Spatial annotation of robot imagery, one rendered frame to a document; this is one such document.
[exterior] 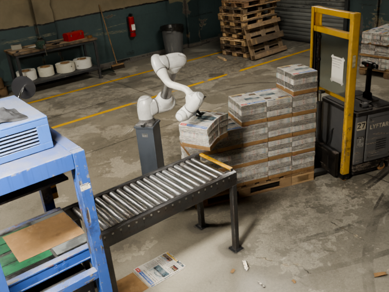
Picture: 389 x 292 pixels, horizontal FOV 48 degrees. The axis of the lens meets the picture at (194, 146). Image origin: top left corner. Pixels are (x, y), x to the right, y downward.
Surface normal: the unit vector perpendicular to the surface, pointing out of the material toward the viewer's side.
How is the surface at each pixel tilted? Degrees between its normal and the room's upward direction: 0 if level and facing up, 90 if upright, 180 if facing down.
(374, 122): 90
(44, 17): 90
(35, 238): 0
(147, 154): 90
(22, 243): 0
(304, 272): 0
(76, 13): 90
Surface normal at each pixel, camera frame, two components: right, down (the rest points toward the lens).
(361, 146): 0.31, 0.37
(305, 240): -0.08, -0.91
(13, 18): 0.62, 0.29
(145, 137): -0.27, 0.42
